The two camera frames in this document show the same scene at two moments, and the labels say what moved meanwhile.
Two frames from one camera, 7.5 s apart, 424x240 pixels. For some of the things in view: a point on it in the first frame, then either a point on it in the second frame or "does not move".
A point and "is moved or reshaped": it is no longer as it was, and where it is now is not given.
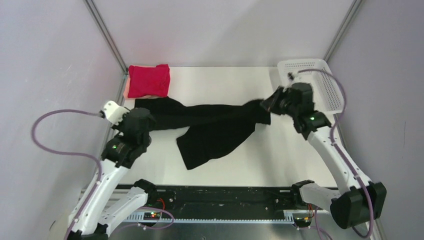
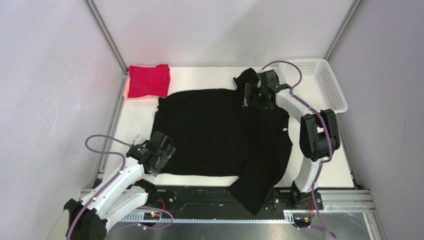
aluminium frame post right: (352, 9) does not move
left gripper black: (120, 128) -> (166, 154)
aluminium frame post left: (107, 34) does not move
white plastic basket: (327, 93) does not move
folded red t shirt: (144, 81) does not move
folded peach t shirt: (140, 96) does not move
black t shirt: (206, 133) is moved or reshaped
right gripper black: (273, 100) -> (249, 91)
